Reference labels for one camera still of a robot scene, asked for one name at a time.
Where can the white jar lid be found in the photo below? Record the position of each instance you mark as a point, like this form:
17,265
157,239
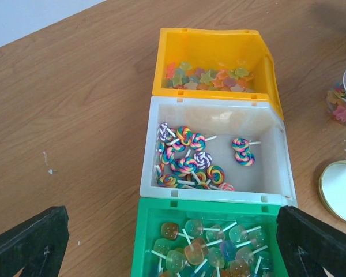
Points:
332,189

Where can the white candy bin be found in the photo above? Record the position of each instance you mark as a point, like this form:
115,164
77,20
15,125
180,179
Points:
247,139

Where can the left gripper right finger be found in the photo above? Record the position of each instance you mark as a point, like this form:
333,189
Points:
309,247

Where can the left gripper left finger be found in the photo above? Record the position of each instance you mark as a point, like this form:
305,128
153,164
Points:
36,247

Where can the orange candy bin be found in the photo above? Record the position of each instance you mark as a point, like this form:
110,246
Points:
210,64

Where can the green candy bin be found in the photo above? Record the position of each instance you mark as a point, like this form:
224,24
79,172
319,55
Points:
206,238

